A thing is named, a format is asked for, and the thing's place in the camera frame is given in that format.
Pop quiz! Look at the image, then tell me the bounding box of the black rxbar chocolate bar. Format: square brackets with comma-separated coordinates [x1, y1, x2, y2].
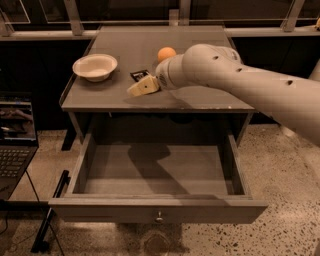
[130, 70, 149, 82]

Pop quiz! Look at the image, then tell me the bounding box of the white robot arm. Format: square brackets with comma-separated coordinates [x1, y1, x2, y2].
[127, 44, 320, 146]

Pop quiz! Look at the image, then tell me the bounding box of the open grey top drawer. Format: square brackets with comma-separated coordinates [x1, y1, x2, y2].
[49, 135, 268, 224]

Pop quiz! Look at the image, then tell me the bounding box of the metal drawer knob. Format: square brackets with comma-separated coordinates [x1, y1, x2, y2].
[154, 211, 164, 223]

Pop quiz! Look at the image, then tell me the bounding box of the orange fruit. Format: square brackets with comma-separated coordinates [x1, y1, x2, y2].
[157, 47, 176, 63]

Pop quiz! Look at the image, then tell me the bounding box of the white bowl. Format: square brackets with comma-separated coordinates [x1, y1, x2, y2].
[72, 54, 118, 82]

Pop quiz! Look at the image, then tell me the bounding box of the black laptop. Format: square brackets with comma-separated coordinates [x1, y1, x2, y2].
[0, 93, 38, 200]

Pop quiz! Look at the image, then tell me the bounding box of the black stand leg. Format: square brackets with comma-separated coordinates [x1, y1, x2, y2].
[31, 170, 70, 253]

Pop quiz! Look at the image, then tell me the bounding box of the metal railing frame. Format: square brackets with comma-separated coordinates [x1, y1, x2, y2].
[0, 0, 320, 41]

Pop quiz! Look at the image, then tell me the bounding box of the black cable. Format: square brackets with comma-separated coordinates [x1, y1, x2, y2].
[24, 170, 65, 256]

